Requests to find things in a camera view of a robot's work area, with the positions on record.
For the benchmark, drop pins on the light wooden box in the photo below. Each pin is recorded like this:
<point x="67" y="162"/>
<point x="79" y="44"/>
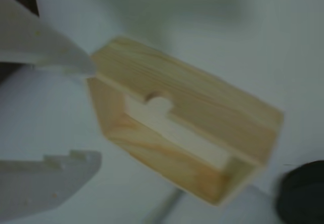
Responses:
<point x="189" y="95"/>

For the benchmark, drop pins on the black round bowl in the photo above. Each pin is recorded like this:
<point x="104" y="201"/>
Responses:
<point x="303" y="196"/>

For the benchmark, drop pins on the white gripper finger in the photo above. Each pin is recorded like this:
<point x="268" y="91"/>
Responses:
<point x="30" y="42"/>
<point x="38" y="186"/>

